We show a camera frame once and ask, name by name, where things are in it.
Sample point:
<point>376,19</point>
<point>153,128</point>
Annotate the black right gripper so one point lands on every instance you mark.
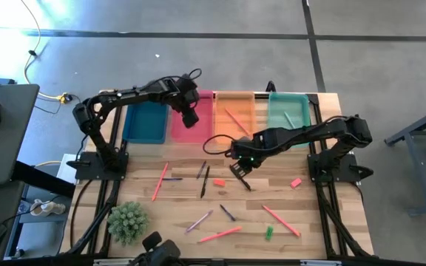
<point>250,151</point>

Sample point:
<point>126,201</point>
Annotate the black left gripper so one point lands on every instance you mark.
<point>185,92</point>

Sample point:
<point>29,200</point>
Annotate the red eraser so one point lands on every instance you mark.
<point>219,182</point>

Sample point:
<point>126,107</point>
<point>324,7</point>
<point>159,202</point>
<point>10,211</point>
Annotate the purple crayon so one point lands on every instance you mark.
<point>201,169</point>

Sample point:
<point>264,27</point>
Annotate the small purple pen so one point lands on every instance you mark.
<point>172,179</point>

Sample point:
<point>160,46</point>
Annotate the clear purple pen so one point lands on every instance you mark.
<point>199,221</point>

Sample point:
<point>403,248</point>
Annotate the teal pen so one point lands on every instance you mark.
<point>289,120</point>

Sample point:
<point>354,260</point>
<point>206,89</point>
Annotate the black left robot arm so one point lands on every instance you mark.
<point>131,94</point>

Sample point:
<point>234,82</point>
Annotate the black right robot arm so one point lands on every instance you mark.
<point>309,133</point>

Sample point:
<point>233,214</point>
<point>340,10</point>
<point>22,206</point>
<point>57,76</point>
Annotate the pink plastic bin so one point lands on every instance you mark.
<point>185,136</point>

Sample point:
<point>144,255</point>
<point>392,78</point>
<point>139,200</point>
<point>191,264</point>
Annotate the orange plastic bin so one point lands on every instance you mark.
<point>224,129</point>

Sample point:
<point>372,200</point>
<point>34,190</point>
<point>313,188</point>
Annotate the dark blue crayon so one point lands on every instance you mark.
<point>228,213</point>

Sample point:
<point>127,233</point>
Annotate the blue plastic bin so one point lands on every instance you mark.
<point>144,123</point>

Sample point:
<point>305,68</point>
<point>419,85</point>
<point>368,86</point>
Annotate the pink eraser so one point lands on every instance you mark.
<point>296,182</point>

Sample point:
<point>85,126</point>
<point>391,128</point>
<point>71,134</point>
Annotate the green eraser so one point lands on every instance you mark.
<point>269,233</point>

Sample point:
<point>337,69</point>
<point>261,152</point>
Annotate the teal plastic bin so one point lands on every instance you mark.
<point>279,111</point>

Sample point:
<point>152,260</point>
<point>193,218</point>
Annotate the green artificial plant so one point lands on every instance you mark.
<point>128,222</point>

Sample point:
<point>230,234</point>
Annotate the white panel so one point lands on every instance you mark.
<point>65,173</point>

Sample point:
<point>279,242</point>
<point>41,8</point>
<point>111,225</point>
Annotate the beige object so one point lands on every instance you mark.
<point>46,208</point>

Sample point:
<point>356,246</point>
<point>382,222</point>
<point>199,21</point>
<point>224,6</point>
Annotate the blue-grey metal stand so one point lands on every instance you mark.
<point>416,173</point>

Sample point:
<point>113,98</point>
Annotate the black desk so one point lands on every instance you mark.
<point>9,147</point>

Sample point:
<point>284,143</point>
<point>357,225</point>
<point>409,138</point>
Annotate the black aluminium table frame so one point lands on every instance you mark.
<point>334,221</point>

